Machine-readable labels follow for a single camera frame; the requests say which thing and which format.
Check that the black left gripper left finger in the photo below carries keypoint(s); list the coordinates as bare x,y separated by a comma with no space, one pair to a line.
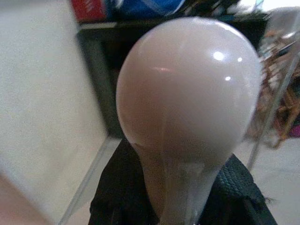
119,187

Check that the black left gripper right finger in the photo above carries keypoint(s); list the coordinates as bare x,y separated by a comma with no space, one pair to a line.
236,199

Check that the red box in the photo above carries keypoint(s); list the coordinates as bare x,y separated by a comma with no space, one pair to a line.
87,9

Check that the blue bag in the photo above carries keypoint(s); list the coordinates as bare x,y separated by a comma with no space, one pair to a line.
140,7

